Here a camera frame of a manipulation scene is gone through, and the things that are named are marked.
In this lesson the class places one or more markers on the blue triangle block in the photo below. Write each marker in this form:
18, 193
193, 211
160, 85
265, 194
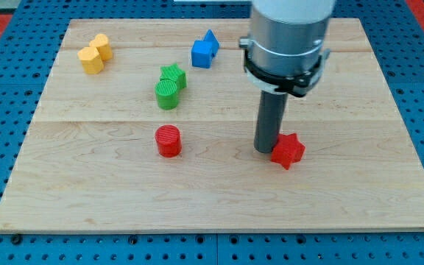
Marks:
212, 40

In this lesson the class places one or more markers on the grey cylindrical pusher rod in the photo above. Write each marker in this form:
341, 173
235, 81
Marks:
270, 116

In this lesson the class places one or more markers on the red star block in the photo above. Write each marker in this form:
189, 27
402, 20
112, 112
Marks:
288, 150

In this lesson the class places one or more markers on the yellow pentagon block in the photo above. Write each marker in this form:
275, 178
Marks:
91, 60

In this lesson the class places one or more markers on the green star block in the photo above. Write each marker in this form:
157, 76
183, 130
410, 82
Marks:
175, 74

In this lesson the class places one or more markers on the wooden board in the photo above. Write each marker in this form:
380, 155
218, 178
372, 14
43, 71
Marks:
89, 163

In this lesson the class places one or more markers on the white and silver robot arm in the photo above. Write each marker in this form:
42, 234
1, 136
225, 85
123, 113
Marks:
283, 49

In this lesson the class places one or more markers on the green cylinder block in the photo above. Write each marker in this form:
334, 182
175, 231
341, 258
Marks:
166, 92

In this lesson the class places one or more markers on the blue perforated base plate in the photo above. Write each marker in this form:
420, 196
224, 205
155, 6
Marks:
28, 48

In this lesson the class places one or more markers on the red cylinder block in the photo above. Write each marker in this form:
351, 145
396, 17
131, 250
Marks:
168, 140

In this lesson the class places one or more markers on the blue cube block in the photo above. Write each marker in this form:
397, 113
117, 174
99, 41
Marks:
201, 54

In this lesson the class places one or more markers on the yellow heart block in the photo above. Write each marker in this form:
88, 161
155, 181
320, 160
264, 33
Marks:
102, 44

